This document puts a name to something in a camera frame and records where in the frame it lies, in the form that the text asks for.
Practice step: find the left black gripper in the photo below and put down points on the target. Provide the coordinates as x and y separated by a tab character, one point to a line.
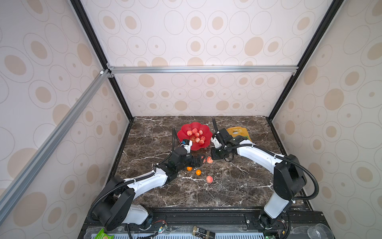
199	162

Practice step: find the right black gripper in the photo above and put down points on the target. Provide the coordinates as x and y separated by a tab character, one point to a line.
215	152

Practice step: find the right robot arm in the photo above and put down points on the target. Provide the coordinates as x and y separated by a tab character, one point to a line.
291	181

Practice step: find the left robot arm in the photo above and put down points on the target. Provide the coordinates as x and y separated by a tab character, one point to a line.
114	205

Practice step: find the red flower-shaped fruit bowl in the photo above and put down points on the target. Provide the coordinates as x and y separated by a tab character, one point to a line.
182	134

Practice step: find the yellow green snack bag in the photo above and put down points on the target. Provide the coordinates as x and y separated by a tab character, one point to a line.
239	131

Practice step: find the black battery with gold label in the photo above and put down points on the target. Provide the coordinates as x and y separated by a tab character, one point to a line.
202	233

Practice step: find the green packet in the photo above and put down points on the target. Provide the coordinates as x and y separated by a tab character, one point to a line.
102	235

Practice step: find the clear plastic cup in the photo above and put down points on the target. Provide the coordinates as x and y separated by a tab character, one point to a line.
320	231

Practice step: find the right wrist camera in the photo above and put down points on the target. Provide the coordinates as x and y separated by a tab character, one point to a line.
221	138

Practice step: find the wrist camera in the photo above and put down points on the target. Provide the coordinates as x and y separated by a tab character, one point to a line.
186	144
221	138

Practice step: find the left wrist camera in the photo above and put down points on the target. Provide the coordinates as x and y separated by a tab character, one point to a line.
186	144

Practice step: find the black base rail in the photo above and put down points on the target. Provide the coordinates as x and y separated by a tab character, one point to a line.
226	220

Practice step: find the horizontal aluminium rail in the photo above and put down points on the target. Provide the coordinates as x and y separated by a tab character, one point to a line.
203	69

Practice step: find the right black corner post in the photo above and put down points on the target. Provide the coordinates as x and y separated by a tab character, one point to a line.
316	39

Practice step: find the black corner post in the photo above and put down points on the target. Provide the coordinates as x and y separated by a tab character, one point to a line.
316	39
87	26

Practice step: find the left diagonal aluminium rail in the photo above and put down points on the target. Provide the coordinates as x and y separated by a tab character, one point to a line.
23	180

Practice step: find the left black corner post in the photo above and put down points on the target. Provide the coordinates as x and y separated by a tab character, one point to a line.
87	26

